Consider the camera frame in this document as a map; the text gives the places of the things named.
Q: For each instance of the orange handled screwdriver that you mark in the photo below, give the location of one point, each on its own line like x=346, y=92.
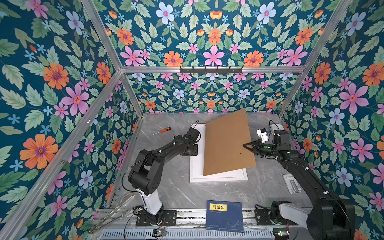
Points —
x=162, y=131

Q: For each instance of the white picture frame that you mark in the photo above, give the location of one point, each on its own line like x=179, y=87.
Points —
x=198, y=174

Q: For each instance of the brown frame backing board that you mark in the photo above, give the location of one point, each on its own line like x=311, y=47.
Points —
x=224, y=139

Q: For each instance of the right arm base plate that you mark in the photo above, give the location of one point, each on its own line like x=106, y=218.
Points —
x=263, y=218

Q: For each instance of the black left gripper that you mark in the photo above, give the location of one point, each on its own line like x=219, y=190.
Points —
x=195, y=152

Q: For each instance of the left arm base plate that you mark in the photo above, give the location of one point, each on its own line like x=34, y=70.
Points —
x=163, y=217

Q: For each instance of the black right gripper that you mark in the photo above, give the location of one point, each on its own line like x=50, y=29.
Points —
x=257, y=146

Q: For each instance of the small circuit board left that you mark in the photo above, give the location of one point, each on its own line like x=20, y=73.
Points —
x=159, y=233

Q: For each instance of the small circuit board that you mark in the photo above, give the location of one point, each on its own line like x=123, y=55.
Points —
x=281, y=235
x=159, y=233

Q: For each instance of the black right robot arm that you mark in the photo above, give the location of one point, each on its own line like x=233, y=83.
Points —
x=331, y=218

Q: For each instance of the blue booklet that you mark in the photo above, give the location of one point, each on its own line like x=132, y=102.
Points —
x=224, y=216

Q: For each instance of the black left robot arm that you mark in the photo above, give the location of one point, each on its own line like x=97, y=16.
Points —
x=146, y=173

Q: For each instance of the small circuit board right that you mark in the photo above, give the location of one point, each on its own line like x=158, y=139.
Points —
x=281, y=235

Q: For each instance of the white round device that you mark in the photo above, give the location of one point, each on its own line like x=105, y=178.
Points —
x=277, y=127

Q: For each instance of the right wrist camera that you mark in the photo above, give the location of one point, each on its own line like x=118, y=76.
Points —
x=263, y=134

